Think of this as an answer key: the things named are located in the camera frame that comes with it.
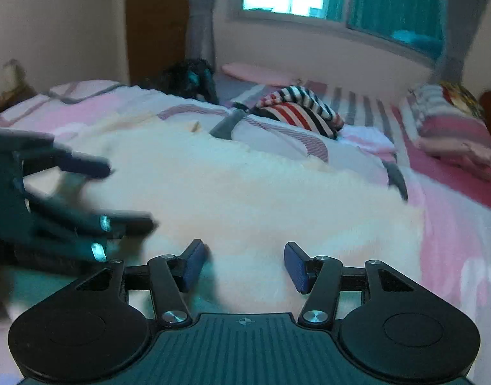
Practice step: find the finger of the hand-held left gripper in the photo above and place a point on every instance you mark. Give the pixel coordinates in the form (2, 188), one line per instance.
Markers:
(88, 167)
(133, 223)

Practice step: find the brown wooden door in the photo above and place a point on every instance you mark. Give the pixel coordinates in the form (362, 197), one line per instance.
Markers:
(157, 24)

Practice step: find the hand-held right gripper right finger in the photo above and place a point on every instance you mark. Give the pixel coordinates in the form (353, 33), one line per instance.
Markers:
(295, 266)

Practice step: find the striped pink grey pillow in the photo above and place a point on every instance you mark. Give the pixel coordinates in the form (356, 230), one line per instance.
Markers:
(454, 136)

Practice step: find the pink bolster pillow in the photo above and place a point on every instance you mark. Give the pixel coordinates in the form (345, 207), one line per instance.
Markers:
(257, 73)

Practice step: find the teal curtain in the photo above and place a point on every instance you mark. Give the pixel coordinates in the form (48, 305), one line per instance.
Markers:
(390, 4)

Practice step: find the patterned pink blue blanket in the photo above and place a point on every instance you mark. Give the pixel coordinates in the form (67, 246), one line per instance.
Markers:
(450, 248)

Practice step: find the cream knitted sweater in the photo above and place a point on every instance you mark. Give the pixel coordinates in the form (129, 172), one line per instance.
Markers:
(249, 208)

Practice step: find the black white red striped cloth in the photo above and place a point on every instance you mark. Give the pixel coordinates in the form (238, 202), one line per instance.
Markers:
(301, 114)

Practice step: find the wooden nightstand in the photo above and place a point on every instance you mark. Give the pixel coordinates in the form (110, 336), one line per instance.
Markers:
(8, 102)

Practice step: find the grey curtain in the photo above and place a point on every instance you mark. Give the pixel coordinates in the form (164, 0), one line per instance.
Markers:
(458, 28)
(201, 20)

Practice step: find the colourful printed cushion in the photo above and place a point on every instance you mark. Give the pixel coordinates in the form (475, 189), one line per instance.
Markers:
(460, 98)

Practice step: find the pink grey striped bed sheet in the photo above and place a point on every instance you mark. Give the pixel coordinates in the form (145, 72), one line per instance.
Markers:
(365, 112)

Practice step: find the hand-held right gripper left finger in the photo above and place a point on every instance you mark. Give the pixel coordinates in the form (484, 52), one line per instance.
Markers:
(193, 264)

